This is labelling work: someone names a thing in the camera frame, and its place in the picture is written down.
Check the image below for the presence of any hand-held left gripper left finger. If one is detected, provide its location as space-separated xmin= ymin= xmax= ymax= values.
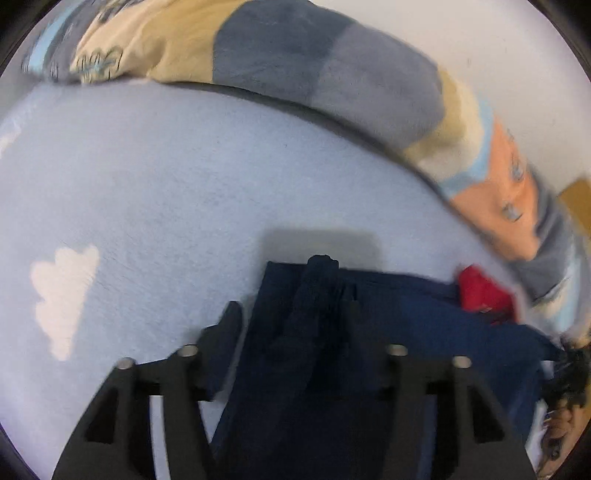
xmin=51 ymin=300 xmax=244 ymax=480

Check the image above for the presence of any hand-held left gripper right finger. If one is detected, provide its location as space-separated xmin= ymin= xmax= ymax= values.
xmin=342 ymin=286 xmax=536 ymax=480

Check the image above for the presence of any navy work jacket red collar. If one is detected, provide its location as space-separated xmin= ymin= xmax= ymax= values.
xmin=210 ymin=255 xmax=565 ymax=480

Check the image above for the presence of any light blue cloud bedsheet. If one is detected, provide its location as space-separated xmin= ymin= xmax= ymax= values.
xmin=0 ymin=78 xmax=570 ymax=480

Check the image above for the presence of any dark floral cloth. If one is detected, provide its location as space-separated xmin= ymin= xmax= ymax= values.
xmin=537 ymin=332 xmax=591 ymax=477

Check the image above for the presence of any wooden headboard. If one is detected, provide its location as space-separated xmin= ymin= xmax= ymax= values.
xmin=556 ymin=174 xmax=591 ymax=228

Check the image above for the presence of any rolled patchwork blanket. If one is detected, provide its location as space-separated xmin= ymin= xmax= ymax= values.
xmin=21 ymin=0 xmax=591 ymax=334

